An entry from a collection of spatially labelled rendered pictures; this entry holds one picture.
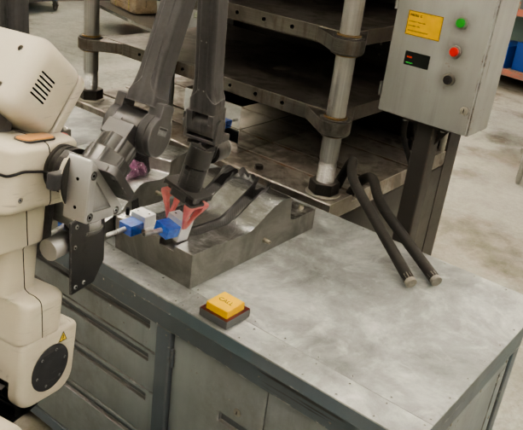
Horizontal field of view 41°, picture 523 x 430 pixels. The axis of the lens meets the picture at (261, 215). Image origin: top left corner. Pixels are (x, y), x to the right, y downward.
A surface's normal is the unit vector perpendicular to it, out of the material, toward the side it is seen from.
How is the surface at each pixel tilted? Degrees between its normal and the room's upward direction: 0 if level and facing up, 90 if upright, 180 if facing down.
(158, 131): 93
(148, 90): 68
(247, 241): 90
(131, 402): 90
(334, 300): 0
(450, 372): 0
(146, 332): 90
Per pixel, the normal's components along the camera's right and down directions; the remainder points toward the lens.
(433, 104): -0.62, 0.27
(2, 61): -0.27, -0.36
